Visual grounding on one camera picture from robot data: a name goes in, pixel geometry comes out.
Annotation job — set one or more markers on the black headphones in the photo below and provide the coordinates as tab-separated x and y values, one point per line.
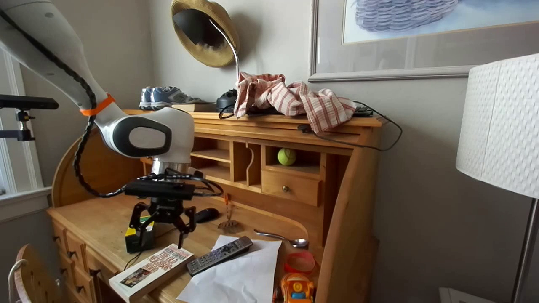
225	101

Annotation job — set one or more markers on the book lying flat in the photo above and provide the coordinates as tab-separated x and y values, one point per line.
198	106

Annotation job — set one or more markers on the white paperback book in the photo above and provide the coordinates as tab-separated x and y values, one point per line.
151	269

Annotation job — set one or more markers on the metal spoon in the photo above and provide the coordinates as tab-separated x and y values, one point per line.
299	242

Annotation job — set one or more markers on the framed picture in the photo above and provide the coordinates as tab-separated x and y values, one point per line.
426	50

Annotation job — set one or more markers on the orange toy car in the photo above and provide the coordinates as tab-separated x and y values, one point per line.
296	288

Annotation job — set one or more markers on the red striped cloth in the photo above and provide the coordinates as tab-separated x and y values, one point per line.
291	98

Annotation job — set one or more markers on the black computer mouse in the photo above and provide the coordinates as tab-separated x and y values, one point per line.
207	214

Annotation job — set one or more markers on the window with white blinds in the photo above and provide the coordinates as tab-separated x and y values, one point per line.
17	162

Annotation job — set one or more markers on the small wooden drawer with knob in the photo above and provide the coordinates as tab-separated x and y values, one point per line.
289	187

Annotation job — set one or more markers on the wooden chair back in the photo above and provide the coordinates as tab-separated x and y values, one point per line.
33	274

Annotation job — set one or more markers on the grey remote control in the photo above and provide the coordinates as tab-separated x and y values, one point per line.
219	254

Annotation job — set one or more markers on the wooden roll-top desk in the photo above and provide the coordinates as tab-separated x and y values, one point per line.
347	224

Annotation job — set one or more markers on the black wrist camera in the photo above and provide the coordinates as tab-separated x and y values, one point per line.
160	187

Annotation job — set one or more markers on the green tennis ball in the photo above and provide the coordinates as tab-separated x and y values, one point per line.
286	156

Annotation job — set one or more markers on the metal lamp pole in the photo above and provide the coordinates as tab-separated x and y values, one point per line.
524	252

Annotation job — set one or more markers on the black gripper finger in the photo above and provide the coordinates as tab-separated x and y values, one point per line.
134	220
185	224

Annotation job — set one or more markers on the white lamp shade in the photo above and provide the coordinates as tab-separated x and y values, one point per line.
498	123

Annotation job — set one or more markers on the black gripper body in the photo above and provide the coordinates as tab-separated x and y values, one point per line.
165	209

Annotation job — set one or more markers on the white paper sheet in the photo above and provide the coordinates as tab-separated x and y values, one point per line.
241	278

